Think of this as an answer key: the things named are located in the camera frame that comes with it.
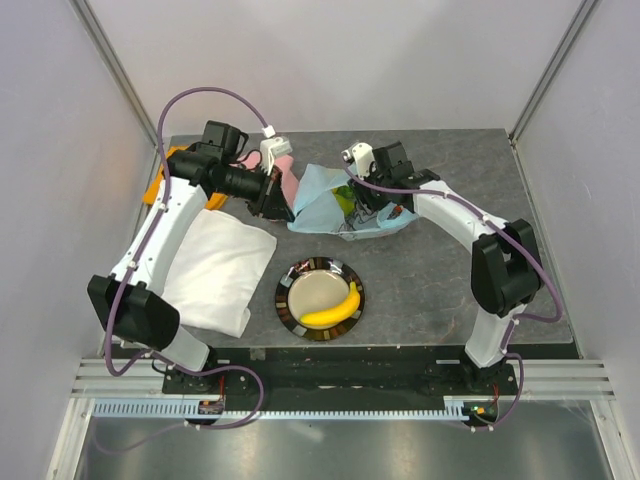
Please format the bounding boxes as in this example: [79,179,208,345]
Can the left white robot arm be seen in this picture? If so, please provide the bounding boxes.
[87,121,294,393]

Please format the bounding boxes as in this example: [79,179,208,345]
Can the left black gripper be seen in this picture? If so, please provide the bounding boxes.
[215,162,295,223]

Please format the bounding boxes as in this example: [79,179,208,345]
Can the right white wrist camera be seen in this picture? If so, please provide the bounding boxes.
[341,142,375,179]

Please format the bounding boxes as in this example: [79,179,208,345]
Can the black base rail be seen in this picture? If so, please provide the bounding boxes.
[159,344,516,401]

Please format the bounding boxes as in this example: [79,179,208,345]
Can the light blue plastic bag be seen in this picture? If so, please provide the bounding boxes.
[287,164,417,241]

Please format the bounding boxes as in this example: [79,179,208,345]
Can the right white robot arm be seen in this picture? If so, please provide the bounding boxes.
[341,142,542,394]

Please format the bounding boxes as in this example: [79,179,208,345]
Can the dark rimmed beige plate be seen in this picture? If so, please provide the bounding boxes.
[275,257,366,342]

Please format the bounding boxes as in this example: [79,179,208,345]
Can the green fake grapes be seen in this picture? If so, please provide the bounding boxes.
[332,185,356,216]

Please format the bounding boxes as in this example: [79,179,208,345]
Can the orange folded cloth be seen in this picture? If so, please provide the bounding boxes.
[142,145,226,210]

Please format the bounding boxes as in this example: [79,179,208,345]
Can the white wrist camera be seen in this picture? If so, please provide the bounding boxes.
[259,125,292,175]
[341,142,375,179]

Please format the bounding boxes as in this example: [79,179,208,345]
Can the white slotted cable duct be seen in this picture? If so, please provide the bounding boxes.
[92,397,494,421]

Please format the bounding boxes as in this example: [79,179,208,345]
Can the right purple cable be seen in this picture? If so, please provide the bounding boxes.
[340,149,564,436]

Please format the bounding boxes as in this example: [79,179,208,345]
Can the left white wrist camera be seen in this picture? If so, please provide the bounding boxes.
[259,125,292,175]

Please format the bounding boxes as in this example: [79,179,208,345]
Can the yellow fake banana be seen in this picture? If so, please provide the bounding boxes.
[300,282,361,328]

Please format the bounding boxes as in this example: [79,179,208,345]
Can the pink baseball cap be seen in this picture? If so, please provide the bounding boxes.
[238,149,299,208]

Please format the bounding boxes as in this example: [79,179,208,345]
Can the white folded cloth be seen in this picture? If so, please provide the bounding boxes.
[162,210,277,338]

